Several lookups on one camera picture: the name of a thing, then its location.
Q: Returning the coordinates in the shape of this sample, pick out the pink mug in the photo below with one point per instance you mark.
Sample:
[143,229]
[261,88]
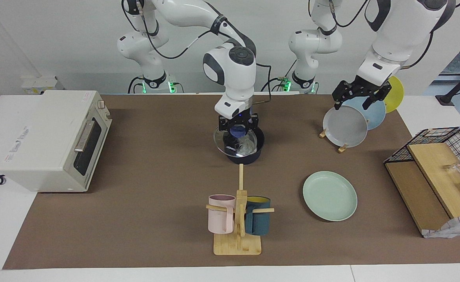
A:
[220,219]

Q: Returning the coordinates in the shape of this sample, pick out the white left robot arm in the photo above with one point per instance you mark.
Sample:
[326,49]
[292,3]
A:
[402,31]

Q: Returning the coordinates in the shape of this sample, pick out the wooden mug tree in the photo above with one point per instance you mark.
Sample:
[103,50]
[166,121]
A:
[238,244]

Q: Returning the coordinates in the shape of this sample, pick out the grey plate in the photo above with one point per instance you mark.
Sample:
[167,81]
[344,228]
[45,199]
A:
[345,127]

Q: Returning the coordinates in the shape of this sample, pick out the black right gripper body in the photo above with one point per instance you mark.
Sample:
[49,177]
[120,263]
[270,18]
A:
[238,120]

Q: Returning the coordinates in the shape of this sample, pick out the dark teal mug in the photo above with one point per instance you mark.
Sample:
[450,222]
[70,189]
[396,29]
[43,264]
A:
[258,221]

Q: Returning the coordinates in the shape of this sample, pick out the light green plate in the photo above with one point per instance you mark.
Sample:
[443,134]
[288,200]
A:
[330,196]

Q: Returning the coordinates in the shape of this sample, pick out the small white box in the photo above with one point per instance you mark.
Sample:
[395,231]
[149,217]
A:
[38,84]

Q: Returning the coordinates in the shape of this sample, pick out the brown flat board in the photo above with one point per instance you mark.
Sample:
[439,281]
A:
[418,196]

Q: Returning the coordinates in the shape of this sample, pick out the black stand base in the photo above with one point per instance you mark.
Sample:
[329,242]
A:
[455,92]

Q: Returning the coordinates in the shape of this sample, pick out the beige toaster oven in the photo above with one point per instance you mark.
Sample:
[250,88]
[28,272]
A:
[42,141]

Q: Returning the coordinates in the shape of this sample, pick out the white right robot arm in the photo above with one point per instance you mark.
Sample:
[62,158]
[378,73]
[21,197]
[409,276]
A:
[198,11]

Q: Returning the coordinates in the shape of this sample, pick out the glass lid purple knob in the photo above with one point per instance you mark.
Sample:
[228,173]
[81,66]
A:
[218,141]

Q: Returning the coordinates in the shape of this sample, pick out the wooden plate rack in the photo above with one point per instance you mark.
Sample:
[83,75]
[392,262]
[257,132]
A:
[343,148]

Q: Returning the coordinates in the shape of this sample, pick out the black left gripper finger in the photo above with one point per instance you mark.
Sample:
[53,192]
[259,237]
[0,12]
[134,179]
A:
[368,103]
[337,104]

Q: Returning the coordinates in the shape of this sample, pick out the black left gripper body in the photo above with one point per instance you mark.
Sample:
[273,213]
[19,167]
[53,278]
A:
[355,89]

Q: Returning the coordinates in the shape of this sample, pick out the light blue plate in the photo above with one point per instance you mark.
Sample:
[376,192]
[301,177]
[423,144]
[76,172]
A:
[375,113]

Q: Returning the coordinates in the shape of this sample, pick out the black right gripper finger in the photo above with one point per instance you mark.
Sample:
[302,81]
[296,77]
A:
[228,137]
[250,131]

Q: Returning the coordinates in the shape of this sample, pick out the clear glass cup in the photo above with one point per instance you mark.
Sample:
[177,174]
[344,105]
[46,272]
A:
[458,172]

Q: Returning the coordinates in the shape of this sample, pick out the yellow plate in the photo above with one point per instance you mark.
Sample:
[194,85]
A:
[395,96]

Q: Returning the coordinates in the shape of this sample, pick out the white vermicelli bundle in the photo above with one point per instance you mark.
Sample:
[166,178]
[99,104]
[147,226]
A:
[246,147]

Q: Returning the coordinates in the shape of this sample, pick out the brown table mat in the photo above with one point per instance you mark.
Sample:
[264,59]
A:
[155,219]

